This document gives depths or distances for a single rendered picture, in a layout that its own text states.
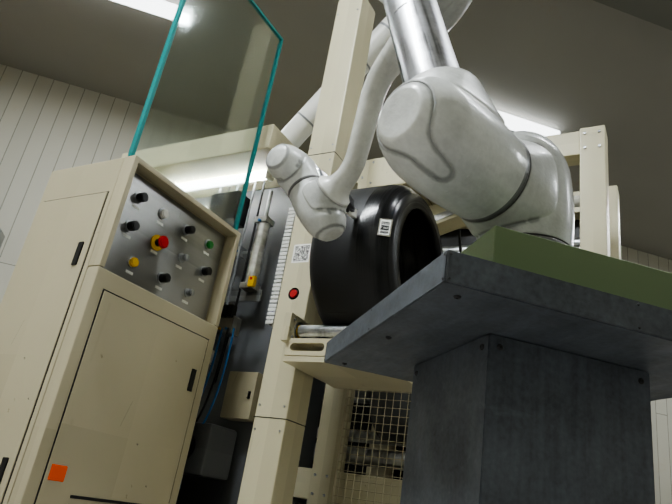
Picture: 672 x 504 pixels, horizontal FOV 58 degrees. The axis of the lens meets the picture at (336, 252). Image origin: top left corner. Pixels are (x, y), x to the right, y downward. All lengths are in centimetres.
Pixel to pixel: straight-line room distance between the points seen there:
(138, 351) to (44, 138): 440
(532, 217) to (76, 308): 128
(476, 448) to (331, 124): 188
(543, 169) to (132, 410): 138
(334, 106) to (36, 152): 396
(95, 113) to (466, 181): 554
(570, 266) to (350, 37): 206
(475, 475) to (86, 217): 149
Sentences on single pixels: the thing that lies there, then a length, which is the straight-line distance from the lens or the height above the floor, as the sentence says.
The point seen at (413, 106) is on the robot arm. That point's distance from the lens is 89.
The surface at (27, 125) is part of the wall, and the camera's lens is 626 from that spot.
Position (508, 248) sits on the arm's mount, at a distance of 85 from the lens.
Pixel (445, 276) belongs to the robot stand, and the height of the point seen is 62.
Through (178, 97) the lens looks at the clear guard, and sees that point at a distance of 222.
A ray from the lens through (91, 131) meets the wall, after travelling 618.
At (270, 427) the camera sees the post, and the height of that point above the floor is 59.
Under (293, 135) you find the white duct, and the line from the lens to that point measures 305.
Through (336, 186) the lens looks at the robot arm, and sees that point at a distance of 152.
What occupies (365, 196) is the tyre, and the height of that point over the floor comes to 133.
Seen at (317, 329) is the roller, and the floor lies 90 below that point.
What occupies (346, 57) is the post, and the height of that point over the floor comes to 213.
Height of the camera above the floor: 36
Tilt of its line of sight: 23 degrees up
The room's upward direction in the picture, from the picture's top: 10 degrees clockwise
